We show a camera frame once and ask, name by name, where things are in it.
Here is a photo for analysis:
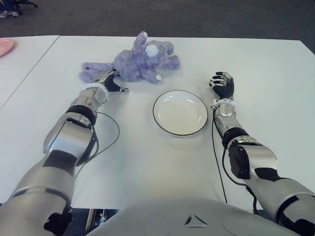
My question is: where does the metal table leg frame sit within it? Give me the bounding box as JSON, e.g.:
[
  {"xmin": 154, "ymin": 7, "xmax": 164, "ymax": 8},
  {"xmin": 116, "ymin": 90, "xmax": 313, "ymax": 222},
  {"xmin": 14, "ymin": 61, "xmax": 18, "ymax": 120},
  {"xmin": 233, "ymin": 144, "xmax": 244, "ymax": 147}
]
[{"xmin": 85, "ymin": 208, "xmax": 119, "ymax": 234}]

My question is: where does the black office chair base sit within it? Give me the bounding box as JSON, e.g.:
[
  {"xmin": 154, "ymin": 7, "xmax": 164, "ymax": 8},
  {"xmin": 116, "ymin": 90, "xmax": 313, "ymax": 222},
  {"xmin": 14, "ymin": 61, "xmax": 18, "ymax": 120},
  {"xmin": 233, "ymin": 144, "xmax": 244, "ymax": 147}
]
[{"xmin": 13, "ymin": 0, "xmax": 38, "ymax": 9}]

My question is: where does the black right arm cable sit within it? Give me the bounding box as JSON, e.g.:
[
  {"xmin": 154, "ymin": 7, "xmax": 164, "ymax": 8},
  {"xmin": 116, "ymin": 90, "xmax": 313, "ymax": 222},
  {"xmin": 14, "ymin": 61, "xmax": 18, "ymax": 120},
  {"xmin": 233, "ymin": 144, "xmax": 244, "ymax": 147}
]
[{"xmin": 211, "ymin": 108, "xmax": 259, "ymax": 217}]

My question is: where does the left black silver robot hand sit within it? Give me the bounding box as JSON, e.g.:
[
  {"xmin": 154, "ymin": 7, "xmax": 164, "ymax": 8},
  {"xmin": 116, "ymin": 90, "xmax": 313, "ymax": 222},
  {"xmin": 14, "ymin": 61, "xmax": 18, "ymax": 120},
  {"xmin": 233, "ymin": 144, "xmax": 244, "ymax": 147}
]
[{"xmin": 90, "ymin": 69, "xmax": 130, "ymax": 93}]

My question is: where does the blue jeans leg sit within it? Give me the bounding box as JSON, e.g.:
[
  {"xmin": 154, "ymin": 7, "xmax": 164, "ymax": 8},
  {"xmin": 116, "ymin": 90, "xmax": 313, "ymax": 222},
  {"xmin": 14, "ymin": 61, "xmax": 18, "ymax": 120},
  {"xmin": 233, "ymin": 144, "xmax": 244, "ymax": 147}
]
[{"xmin": 0, "ymin": 0, "xmax": 18, "ymax": 12}]

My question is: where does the pink plate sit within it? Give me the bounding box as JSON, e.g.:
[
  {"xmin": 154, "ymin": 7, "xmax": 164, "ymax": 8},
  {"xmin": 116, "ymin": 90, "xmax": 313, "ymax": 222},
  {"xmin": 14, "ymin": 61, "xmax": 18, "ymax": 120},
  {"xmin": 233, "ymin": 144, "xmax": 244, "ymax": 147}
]
[{"xmin": 0, "ymin": 38, "xmax": 16, "ymax": 58}]

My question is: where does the grey robot torso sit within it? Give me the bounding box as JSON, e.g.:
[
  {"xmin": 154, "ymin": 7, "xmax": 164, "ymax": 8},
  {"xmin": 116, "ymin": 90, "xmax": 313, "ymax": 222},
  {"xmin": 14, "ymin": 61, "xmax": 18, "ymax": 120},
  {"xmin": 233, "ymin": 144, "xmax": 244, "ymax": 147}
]
[{"xmin": 86, "ymin": 198, "xmax": 296, "ymax": 236}]

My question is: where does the purple plush doll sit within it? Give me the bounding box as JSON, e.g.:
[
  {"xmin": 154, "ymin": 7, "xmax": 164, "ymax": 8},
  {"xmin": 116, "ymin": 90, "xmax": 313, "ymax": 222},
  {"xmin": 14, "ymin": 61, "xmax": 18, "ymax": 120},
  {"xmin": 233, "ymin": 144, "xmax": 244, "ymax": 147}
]
[{"xmin": 78, "ymin": 31, "xmax": 182, "ymax": 86}]

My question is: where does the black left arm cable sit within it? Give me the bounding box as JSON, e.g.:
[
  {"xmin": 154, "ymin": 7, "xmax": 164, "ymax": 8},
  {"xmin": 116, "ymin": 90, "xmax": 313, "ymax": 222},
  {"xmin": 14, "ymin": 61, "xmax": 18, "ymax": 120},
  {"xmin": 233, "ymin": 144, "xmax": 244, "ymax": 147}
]
[{"xmin": 73, "ymin": 112, "xmax": 121, "ymax": 180}]

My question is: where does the white sneaker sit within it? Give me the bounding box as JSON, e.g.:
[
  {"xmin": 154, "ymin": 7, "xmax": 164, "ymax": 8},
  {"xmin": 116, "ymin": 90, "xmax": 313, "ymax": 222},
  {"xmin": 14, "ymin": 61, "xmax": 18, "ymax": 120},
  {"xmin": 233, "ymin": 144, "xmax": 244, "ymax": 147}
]
[{"xmin": 0, "ymin": 9, "xmax": 19, "ymax": 19}]

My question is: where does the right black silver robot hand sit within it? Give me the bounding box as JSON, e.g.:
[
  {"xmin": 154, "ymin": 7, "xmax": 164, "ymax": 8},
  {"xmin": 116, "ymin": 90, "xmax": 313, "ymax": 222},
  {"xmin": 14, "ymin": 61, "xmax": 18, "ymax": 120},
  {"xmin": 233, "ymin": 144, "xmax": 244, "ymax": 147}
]
[{"xmin": 209, "ymin": 71, "xmax": 235, "ymax": 101}]

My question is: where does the white plate with black rim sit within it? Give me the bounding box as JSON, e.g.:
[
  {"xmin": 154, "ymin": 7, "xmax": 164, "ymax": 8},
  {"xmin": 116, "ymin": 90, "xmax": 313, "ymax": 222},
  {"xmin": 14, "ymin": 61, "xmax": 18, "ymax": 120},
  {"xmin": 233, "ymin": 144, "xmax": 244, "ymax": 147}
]
[{"xmin": 152, "ymin": 90, "xmax": 209, "ymax": 137}]

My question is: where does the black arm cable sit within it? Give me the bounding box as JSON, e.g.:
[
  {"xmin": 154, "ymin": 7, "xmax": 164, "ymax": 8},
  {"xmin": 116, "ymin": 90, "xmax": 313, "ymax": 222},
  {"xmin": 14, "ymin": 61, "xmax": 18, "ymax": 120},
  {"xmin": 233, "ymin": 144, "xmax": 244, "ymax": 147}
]
[
  {"xmin": 211, "ymin": 108, "xmax": 259, "ymax": 217},
  {"xmin": 73, "ymin": 112, "xmax": 121, "ymax": 180}
]

